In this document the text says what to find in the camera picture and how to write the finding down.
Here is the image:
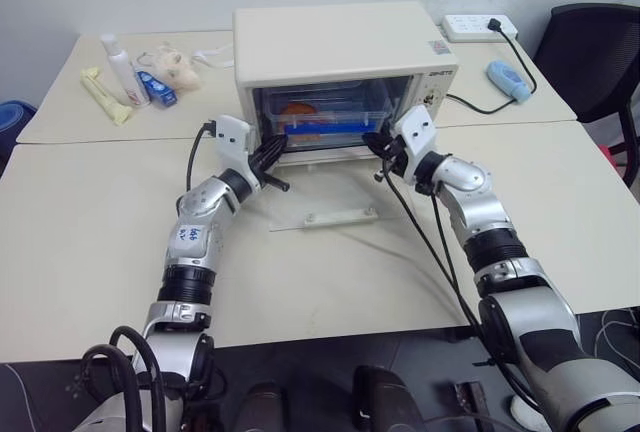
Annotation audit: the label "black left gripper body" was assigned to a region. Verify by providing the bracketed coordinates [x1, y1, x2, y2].
[247, 149, 292, 192]

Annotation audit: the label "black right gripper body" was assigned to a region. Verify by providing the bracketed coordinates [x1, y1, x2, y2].
[379, 134, 409, 178]

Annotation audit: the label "glass toaster oven door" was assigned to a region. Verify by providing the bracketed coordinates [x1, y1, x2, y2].
[267, 156, 401, 233]

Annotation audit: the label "orange food piece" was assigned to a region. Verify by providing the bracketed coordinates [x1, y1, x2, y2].
[279, 101, 319, 118]

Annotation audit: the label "cream toaster oven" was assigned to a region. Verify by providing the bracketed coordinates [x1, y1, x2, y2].
[232, 0, 460, 168]

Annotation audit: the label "beige plush toy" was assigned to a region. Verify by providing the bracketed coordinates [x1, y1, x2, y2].
[144, 43, 204, 93]

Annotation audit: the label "small blue carton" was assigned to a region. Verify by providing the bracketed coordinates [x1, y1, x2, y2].
[133, 70, 179, 107]

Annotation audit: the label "light blue oval bottle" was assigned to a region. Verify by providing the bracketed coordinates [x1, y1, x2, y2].
[486, 60, 532, 103]

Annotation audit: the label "white power strip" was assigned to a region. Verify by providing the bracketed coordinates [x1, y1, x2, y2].
[440, 12, 520, 44]

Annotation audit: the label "white plastic bottle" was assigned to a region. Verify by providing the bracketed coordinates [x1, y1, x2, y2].
[99, 33, 150, 110]

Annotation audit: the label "yellow tube packet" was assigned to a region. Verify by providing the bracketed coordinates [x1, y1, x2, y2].
[79, 67, 134, 127]

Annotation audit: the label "red object under chair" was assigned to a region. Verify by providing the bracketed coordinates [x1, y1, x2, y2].
[599, 141, 629, 169]

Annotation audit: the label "black office chair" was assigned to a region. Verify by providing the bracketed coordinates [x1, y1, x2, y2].
[532, 1, 640, 188]

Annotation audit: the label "small dark rounded shape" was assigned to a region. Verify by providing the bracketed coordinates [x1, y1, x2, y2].
[239, 381, 292, 432]

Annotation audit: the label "large dark rounded shape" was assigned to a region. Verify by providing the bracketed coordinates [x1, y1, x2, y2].
[352, 365, 427, 432]

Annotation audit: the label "blue bin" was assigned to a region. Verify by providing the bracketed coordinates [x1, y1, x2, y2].
[0, 100, 39, 146]

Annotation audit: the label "brown rectangular block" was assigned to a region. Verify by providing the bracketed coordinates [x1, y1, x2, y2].
[454, 381, 490, 432]

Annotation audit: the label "white rounded floor object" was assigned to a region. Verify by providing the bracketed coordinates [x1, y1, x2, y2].
[509, 395, 550, 428]

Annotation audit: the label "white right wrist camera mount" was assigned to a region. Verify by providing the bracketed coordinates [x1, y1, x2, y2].
[392, 105, 437, 186]

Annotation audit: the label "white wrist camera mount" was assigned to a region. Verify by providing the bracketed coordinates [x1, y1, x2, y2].
[212, 114, 260, 188]
[392, 105, 437, 186]

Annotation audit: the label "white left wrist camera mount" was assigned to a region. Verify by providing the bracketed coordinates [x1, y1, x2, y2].
[212, 114, 260, 188]

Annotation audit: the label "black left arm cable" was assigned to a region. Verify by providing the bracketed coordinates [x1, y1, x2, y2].
[185, 120, 219, 194]

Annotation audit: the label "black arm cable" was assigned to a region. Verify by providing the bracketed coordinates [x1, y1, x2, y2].
[374, 161, 546, 416]
[185, 120, 219, 194]

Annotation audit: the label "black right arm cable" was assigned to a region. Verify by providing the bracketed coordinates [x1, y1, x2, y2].
[374, 161, 546, 416]

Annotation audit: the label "thin clear table cable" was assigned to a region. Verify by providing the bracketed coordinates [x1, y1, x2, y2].
[339, 229, 471, 326]

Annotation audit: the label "black plug with cable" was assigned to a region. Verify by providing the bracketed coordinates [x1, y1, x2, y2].
[444, 18, 539, 116]

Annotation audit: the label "thick black body cable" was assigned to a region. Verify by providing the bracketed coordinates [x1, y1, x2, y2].
[79, 324, 169, 432]

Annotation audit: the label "thin white floor wires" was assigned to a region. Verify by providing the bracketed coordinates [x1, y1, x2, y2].
[597, 309, 640, 359]

